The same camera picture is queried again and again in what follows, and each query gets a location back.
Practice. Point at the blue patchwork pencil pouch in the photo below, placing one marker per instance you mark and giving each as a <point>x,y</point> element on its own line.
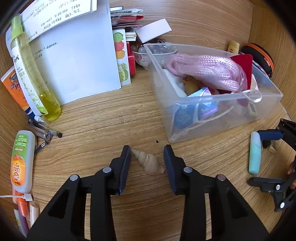
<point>260,68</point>

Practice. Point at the blue foil packet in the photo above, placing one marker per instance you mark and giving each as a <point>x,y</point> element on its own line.
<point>185,115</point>

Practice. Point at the yellow-green spray bottle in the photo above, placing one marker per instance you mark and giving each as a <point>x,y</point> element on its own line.
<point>32,83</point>

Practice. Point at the mahjong tile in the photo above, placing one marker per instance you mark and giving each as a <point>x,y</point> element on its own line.
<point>251,109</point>

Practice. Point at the orange-label lotion bottle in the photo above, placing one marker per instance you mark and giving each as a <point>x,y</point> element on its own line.
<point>22,159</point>

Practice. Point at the black pens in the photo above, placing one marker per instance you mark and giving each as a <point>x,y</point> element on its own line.
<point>42,132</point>

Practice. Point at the white paper notepad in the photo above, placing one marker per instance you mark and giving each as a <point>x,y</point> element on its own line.
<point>72,45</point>

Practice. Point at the small yellow lotion bottle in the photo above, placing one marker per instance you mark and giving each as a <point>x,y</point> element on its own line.
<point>233,47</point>

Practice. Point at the clear plastic storage bin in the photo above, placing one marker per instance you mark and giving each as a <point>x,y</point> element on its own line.
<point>268,90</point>

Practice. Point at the black orange zip case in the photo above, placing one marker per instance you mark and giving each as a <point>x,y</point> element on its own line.
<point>260,56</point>

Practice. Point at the white small box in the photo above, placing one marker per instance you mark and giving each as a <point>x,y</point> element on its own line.
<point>152,30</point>

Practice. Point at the stack of booklets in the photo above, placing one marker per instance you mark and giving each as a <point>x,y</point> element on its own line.
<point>125,21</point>

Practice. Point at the right hand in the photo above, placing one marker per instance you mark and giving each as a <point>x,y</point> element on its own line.
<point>290,172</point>

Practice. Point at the red velvet pouch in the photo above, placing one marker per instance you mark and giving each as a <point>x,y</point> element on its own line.
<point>245,62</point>

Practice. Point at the small black clip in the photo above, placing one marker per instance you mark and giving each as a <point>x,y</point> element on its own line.
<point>266,143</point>

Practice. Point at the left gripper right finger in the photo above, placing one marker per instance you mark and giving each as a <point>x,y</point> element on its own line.
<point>232,218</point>

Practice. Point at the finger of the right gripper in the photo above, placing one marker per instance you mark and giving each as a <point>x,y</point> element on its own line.
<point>269,185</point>
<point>270,134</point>

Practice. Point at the orange sunscreen tube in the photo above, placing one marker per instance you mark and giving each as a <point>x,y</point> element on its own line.
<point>11,83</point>

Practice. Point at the teal white tube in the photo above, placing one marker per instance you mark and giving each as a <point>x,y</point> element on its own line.
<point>254,153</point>

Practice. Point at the purple marker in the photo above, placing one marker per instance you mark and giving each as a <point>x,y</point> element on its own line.
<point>22,222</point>

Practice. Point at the spiral seashell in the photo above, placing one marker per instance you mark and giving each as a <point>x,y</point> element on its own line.
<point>149,163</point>

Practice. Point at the cream marker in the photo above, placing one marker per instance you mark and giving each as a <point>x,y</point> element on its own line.
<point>34,213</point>

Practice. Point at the orange marker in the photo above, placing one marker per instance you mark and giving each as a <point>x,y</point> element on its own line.
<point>22,206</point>

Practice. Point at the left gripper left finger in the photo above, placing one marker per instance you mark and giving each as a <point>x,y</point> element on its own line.
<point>63,218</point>

